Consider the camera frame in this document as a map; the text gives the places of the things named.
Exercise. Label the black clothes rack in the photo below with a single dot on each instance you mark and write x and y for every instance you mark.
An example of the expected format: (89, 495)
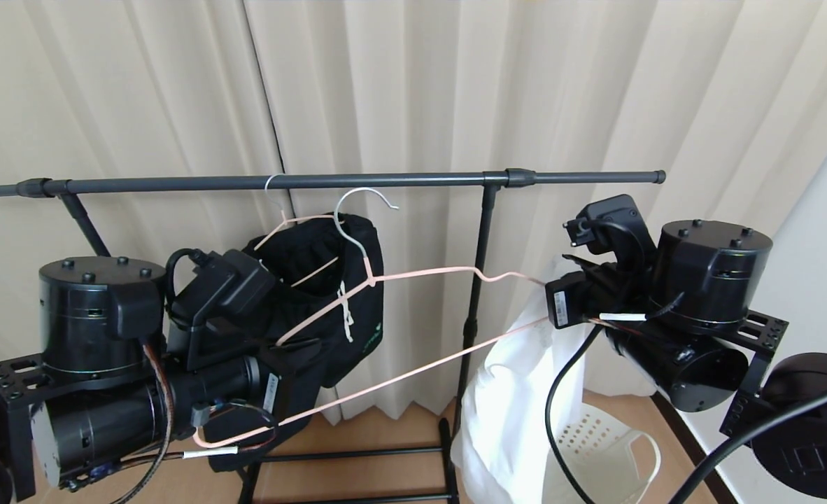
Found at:
(245, 183)

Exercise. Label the white laundry basket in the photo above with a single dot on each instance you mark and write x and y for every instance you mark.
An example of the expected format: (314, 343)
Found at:
(595, 455)

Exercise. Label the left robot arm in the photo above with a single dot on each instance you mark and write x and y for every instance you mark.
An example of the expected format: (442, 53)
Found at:
(92, 322)

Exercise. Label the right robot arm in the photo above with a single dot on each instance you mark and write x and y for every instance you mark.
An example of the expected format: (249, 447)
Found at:
(714, 280)

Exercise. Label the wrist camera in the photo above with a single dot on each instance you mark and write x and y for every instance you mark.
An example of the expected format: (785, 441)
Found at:
(609, 220)
(224, 287)

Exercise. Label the pink clothes hanger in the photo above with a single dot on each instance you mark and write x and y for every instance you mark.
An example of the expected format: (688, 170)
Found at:
(420, 269)
(280, 227)

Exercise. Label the white garment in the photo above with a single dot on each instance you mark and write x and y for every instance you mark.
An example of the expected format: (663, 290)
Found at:
(511, 406)

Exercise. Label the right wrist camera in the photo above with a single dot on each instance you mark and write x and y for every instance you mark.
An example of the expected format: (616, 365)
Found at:
(609, 220)

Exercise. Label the black shorts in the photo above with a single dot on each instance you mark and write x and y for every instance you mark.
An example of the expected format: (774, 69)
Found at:
(315, 280)

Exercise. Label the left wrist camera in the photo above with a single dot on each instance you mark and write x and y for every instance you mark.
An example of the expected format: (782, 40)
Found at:
(224, 287)

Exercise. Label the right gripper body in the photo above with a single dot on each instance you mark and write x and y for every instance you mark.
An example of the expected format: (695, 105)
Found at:
(581, 297)

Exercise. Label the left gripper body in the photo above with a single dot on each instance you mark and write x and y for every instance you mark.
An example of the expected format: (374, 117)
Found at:
(287, 378)

